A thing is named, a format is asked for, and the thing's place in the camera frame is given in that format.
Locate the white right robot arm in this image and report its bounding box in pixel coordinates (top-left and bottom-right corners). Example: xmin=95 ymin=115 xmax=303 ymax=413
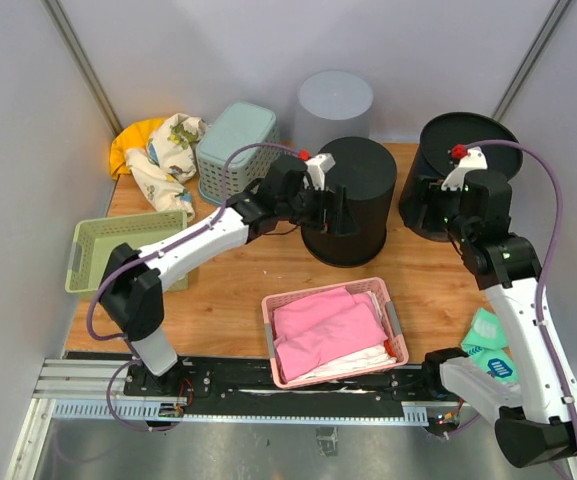
xmin=420 ymin=169 xmax=577 ymax=468

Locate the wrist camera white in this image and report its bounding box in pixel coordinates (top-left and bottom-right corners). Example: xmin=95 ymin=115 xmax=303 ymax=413
xmin=441 ymin=144 xmax=488 ymax=192
xmin=297 ymin=150 xmax=335 ymax=191

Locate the orange cloth piece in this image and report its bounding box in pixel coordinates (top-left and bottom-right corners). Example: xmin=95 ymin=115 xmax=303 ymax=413
xmin=384 ymin=340 xmax=396 ymax=358

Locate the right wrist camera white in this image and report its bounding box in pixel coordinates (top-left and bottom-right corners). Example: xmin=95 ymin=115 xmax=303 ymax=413
xmin=441 ymin=144 xmax=488 ymax=192

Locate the yellow cloth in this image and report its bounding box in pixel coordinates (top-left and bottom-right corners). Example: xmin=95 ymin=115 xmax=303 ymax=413
xmin=108 ymin=117 xmax=166 ymax=180

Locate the black round bin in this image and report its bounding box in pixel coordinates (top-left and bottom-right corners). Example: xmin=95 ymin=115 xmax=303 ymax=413
xmin=301 ymin=137 xmax=397 ymax=268
xmin=398 ymin=111 xmax=525 ymax=244

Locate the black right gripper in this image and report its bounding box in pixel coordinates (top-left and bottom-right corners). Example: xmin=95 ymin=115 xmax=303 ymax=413
xmin=400 ymin=174 xmax=474 ymax=244

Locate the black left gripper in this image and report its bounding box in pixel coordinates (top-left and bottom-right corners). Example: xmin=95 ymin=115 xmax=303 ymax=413
xmin=277 ymin=181 xmax=359 ymax=235

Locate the white folded cloth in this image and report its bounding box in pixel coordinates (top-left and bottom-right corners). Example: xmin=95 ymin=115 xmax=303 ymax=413
xmin=302 ymin=292 xmax=398 ymax=384

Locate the cream patterned cloth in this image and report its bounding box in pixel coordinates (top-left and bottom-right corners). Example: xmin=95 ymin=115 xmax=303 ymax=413
xmin=124 ymin=113 xmax=208 ymax=221

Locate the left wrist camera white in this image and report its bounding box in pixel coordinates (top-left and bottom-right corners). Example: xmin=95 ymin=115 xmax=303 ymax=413
xmin=297 ymin=150 xmax=335 ymax=191

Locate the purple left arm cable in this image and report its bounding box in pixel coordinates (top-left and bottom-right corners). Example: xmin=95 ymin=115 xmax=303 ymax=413
xmin=86 ymin=142 xmax=304 ymax=434

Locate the pink perforated basket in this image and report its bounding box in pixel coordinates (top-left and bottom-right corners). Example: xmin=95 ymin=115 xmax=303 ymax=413
xmin=261 ymin=277 xmax=409 ymax=389

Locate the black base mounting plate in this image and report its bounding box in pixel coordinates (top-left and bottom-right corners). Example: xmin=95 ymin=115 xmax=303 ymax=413
xmin=122 ymin=353 xmax=483 ymax=416

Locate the light blue perforated basket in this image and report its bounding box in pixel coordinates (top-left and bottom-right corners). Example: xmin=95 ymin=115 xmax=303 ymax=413
xmin=196 ymin=102 xmax=280 ymax=205

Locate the grey cable duct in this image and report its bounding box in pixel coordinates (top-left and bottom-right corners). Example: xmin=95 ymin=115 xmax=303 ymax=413
xmin=53 ymin=400 xmax=430 ymax=427

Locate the grey bin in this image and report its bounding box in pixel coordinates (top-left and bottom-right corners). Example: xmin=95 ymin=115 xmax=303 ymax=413
xmin=292 ymin=70 xmax=374 ymax=153

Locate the pink folded cloth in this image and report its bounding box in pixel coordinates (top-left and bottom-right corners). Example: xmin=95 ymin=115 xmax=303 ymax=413
xmin=273 ymin=287 xmax=396 ymax=383

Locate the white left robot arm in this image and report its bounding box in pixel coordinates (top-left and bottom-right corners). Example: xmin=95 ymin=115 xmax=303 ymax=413
xmin=94 ymin=153 xmax=358 ymax=396

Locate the green patterned sock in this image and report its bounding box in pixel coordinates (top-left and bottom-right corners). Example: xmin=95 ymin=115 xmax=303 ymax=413
xmin=461 ymin=308 xmax=519 ymax=384

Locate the green perforated tray basket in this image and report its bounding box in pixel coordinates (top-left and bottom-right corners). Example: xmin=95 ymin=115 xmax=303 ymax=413
xmin=65 ymin=211 xmax=187 ymax=301

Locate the aluminium frame rail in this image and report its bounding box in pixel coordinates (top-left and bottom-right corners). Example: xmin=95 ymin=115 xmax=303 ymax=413
xmin=32 ymin=357 xmax=577 ymax=401

